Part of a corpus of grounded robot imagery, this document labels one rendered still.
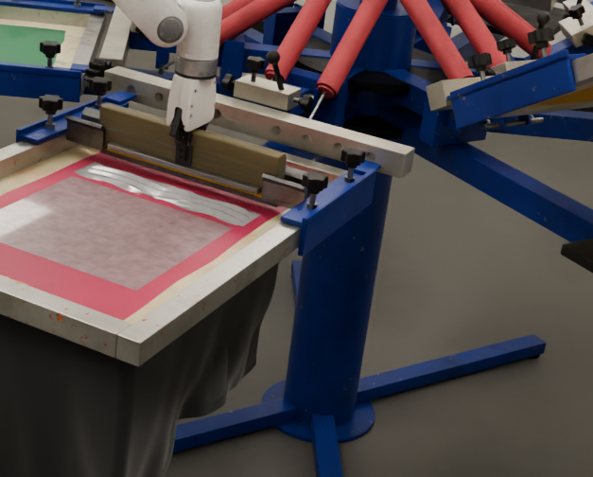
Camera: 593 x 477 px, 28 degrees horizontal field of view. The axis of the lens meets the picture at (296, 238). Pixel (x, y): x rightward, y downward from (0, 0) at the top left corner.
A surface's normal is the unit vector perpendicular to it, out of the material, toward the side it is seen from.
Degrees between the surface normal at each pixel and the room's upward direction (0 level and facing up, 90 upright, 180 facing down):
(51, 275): 0
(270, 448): 0
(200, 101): 90
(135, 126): 90
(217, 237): 0
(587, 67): 90
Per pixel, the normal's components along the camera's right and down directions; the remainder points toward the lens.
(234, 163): -0.44, 0.33
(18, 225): 0.11, -0.90
